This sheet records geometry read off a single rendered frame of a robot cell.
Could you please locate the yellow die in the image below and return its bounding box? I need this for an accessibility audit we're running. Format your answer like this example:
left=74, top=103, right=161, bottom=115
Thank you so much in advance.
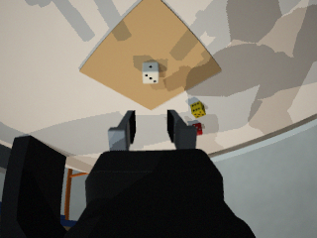
left=190, top=101, right=206, bottom=118

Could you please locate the red die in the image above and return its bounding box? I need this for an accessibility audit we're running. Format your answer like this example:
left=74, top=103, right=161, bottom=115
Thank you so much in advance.
left=192, top=123, right=203, bottom=135

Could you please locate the tan square mat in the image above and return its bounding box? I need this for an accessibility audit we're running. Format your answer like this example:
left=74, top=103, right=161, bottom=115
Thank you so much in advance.
left=80, top=0, right=222, bottom=110

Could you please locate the white die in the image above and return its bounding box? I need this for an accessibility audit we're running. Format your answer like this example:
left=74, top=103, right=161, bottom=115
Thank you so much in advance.
left=143, top=62, right=159, bottom=83

